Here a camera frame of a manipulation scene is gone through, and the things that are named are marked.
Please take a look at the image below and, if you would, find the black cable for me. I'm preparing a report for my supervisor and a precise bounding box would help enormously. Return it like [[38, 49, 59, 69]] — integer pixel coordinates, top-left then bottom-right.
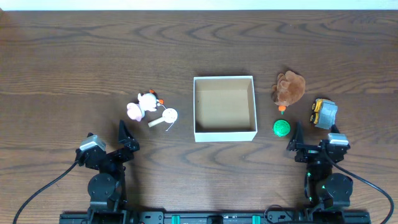
[[323, 149, 395, 224], [12, 160, 80, 224]]

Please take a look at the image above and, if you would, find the grey yellow toy truck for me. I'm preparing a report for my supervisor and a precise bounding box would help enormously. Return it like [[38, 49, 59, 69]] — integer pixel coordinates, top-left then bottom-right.
[[310, 98, 338, 129]]

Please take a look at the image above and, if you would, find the brown plush toy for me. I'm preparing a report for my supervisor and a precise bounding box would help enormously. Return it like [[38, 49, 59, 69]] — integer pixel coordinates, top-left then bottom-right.
[[271, 70, 306, 114]]

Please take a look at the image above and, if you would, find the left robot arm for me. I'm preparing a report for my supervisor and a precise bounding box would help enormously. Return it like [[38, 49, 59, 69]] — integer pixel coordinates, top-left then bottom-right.
[[75, 120, 140, 212]]

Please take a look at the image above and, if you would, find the right black cable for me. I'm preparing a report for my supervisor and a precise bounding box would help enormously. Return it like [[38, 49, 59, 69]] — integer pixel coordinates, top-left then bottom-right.
[[323, 149, 395, 224]]

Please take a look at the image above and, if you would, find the white cardboard box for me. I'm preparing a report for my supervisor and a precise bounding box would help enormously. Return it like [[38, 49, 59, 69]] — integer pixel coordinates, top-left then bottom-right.
[[193, 76, 257, 142]]

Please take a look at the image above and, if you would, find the pink white figurine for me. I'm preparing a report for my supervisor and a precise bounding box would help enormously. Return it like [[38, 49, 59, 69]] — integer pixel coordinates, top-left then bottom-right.
[[126, 90, 164, 121]]

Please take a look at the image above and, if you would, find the green round toy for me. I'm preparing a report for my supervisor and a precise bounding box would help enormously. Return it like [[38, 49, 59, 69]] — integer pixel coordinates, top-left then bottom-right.
[[272, 119, 291, 137]]

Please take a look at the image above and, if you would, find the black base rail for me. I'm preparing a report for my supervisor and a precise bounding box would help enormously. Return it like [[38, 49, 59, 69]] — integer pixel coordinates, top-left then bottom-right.
[[59, 209, 371, 224]]

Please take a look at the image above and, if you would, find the left black cable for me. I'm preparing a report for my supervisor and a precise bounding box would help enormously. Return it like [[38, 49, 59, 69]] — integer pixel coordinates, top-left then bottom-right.
[[12, 160, 80, 224]]

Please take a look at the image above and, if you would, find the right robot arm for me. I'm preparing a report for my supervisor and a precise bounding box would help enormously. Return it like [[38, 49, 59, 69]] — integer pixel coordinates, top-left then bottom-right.
[[287, 123, 353, 212]]

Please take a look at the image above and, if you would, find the small round paper fan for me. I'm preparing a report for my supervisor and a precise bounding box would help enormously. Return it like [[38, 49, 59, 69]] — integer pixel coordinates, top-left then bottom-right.
[[148, 107, 178, 131]]

